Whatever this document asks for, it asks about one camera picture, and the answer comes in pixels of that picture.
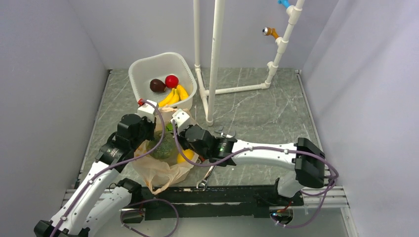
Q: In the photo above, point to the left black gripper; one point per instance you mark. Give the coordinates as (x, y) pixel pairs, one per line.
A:
(152, 126)

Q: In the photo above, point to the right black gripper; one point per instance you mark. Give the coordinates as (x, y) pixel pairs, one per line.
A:
(180, 136)

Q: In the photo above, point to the yellow fake lemon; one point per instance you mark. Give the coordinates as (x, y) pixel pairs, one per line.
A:
(188, 153)

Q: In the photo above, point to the green netted fake melon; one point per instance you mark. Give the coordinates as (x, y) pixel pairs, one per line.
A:
(167, 148)

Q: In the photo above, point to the translucent orange plastic bag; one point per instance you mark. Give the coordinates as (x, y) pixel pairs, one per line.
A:
(158, 175)

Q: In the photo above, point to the yellow fake banana bunch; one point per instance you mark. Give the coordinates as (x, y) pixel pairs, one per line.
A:
(172, 98)

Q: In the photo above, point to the green fake fruit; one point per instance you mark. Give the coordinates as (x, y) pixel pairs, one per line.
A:
(169, 128)

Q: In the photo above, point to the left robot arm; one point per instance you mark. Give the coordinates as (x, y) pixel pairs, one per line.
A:
(82, 216)

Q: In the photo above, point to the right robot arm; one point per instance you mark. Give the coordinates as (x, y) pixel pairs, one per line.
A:
(303, 158)

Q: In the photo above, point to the yellow fake corn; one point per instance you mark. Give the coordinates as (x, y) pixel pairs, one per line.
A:
(183, 94)

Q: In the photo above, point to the dark brown fake fruit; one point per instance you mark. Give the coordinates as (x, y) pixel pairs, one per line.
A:
(157, 86)

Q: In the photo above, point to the red fake apple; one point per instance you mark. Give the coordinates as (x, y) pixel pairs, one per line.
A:
(171, 81)

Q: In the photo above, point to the silver combination wrench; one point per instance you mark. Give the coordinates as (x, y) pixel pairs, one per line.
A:
(203, 183)

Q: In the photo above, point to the white plastic basket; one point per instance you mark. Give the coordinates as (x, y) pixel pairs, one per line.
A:
(142, 71)

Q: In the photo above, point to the orange hook peg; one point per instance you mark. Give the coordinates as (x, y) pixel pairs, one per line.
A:
(267, 31)

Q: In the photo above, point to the blue hook peg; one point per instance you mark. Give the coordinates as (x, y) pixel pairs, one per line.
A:
(285, 3)

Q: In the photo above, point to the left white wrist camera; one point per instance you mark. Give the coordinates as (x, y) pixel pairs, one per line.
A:
(147, 108)

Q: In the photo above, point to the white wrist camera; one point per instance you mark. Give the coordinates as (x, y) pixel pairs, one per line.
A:
(147, 108)
(181, 120)

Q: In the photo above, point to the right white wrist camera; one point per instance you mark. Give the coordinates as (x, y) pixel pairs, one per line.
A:
(181, 120)

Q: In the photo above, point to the red-handled adjustable wrench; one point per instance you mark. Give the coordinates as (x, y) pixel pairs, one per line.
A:
(222, 133)

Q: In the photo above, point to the white PVC pipe frame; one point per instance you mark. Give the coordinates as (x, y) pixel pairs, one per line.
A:
(208, 95)

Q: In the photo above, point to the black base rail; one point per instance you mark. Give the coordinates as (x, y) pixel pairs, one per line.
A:
(216, 201)

